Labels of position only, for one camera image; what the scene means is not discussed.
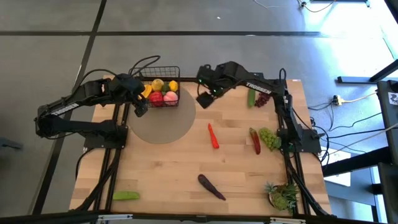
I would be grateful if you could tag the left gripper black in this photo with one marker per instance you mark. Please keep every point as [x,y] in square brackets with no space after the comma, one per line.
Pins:
[126,88]

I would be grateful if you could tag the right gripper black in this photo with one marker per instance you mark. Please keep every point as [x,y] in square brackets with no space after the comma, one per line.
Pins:
[222,76]

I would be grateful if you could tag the red apple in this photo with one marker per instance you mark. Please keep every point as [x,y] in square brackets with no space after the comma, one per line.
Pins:
[156,98]

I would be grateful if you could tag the yellow pear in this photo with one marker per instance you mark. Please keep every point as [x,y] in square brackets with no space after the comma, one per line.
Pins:
[157,84]

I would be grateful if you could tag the pink peach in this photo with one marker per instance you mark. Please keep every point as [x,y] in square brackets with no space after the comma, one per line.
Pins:
[170,98]

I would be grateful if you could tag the yellow lemon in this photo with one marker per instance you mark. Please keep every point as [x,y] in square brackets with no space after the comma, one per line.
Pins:
[173,86]

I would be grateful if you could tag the orange red carrot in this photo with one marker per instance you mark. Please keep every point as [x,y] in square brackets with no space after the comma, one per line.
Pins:
[214,138]

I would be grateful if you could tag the dark red grapes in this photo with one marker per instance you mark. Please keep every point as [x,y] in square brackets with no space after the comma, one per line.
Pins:
[262,99]

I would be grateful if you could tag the red green chilli pepper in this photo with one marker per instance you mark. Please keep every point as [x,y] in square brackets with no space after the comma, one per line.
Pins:
[255,141]

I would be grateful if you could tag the green grapes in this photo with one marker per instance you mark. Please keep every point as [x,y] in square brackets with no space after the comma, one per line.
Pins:
[269,138]

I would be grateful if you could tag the purple eggplant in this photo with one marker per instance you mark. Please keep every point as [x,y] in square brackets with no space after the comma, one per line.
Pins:
[210,185]

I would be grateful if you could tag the green pickle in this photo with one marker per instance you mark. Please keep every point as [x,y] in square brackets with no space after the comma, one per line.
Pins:
[126,195]

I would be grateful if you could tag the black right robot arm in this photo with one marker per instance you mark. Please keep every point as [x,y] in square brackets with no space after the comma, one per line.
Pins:
[259,88]

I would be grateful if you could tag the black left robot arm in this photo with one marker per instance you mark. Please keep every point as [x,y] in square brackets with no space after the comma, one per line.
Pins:
[71,105]

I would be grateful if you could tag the grey round mat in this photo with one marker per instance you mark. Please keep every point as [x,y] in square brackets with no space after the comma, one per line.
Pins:
[161,124]

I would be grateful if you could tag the green cucumber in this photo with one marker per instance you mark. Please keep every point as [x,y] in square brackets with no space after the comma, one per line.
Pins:
[251,98]

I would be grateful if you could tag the potted succulent plant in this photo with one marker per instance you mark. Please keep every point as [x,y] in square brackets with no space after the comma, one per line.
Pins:
[281,196]

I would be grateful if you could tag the white power strip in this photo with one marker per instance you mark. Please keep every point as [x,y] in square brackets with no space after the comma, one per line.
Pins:
[337,100]

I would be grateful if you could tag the dark grey stand foot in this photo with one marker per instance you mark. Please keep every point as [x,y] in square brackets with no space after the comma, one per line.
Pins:
[11,143]

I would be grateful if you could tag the white box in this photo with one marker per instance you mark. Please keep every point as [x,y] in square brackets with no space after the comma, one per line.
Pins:
[337,174]

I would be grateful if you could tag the black stand beam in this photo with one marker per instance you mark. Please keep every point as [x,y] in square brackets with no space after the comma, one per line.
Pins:
[357,163]
[382,73]

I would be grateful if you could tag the white fiducial tag sticker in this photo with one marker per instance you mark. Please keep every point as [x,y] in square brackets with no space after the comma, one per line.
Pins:
[393,98]

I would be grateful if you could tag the black cabinet with tag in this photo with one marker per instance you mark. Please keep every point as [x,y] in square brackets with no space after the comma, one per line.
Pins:
[388,155]

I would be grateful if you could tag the black aluminium rail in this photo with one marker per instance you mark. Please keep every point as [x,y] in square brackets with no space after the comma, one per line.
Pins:
[124,115]
[115,115]
[171,217]
[288,174]
[188,79]
[300,174]

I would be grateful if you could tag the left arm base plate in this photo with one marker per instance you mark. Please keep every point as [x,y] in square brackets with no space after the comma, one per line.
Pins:
[93,143]

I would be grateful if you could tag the silver bracket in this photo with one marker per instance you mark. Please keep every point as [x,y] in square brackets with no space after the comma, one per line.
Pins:
[286,220]
[115,217]

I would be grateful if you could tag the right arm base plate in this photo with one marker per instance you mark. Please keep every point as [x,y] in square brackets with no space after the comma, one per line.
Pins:
[311,141]

